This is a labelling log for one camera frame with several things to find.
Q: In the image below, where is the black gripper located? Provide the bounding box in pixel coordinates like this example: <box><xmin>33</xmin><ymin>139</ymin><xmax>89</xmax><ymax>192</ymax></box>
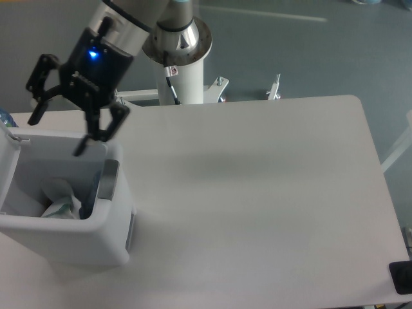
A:
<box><xmin>26</xmin><ymin>28</ymin><xmax>134</xmax><ymax>156</ymax></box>

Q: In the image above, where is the clear crushed plastic bottle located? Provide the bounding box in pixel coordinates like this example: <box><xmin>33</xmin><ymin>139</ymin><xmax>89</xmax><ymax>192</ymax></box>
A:
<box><xmin>79</xmin><ymin>171</ymin><xmax>102</xmax><ymax>220</ymax></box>

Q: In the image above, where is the white plastic wrapper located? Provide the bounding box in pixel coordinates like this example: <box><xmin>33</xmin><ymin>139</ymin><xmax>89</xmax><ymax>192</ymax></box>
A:
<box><xmin>41</xmin><ymin>178</ymin><xmax>82</xmax><ymax>220</ymax></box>

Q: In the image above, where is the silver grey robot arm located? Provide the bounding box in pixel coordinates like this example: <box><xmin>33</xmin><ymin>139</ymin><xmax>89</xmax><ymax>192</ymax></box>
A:
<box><xmin>26</xmin><ymin>1</ymin><xmax>184</xmax><ymax>156</ymax></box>

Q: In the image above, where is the white plastic trash can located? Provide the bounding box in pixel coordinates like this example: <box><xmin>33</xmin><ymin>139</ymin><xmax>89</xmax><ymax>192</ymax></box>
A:
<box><xmin>1</xmin><ymin>126</ymin><xmax>136</xmax><ymax>266</ymax></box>

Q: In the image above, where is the blue capped bottle behind bin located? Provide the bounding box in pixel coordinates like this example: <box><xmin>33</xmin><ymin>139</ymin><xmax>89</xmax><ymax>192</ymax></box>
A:
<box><xmin>0</xmin><ymin>108</ymin><xmax>18</xmax><ymax>127</ymax></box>

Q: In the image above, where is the black device at table edge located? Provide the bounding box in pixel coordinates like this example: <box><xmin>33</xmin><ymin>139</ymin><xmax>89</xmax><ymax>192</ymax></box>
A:
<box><xmin>389</xmin><ymin>260</ymin><xmax>411</xmax><ymax>295</ymax></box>

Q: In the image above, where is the black cable on pedestal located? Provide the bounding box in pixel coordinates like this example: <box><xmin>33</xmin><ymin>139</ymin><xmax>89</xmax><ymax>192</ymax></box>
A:
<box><xmin>162</xmin><ymin>50</ymin><xmax>183</xmax><ymax>106</ymax></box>

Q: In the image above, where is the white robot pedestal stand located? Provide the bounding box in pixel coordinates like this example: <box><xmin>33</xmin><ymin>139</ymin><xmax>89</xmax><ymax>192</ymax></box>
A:
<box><xmin>115</xmin><ymin>17</ymin><xmax>229</xmax><ymax>106</ymax></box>

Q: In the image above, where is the white frame at right edge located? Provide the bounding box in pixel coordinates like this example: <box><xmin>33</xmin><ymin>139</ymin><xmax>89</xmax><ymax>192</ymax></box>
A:
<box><xmin>381</xmin><ymin>110</ymin><xmax>411</xmax><ymax>173</ymax></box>

